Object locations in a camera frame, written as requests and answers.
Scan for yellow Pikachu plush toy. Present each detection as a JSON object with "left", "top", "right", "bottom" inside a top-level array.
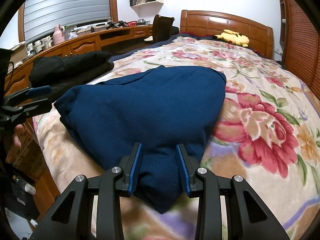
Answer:
[{"left": 213, "top": 29, "right": 249, "bottom": 48}]

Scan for floral bed quilt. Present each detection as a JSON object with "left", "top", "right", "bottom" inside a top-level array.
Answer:
[{"left": 33, "top": 34, "right": 319, "bottom": 239}]

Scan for navy blue suit jacket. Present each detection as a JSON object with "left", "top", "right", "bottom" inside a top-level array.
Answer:
[{"left": 54, "top": 66, "right": 227, "bottom": 213}]

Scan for pink bottle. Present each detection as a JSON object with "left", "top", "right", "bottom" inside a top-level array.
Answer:
[{"left": 53, "top": 24, "right": 65, "bottom": 45}]

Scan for left hand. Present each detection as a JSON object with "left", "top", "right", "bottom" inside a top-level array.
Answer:
[{"left": 5, "top": 124, "right": 24, "bottom": 164}]

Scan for grey window blind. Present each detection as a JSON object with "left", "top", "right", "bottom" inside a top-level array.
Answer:
[{"left": 24, "top": 0, "right": 111, "bottom": 42}]

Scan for red basket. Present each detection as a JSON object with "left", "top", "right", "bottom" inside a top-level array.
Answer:
[{"left": 127, "top": 21, "right": 137, "bottom": 27}]

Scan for folded black clothes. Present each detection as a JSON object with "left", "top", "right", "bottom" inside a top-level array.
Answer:
[{"left": 29, "top": 51, "right": 114, "bottom": 101}]

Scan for louvered wooden wardrobe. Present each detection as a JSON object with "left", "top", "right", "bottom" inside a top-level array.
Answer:
[{"left": 277, "top": 0, "right": 320, "bottom": 100}]

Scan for wooden headboard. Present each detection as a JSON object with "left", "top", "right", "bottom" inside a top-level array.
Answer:
[{"left": 180, "top": 10, "right": 274, "bottom": 58}]

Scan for long wooden desk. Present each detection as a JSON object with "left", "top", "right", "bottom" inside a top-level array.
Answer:
[{"left": 4, "top": 25, "right": 152, "bottom": 221}]

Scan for dark wooden chair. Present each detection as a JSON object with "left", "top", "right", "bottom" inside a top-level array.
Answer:
[{"left": 144, "top": 14, "right": 180, "bottom": 43}]

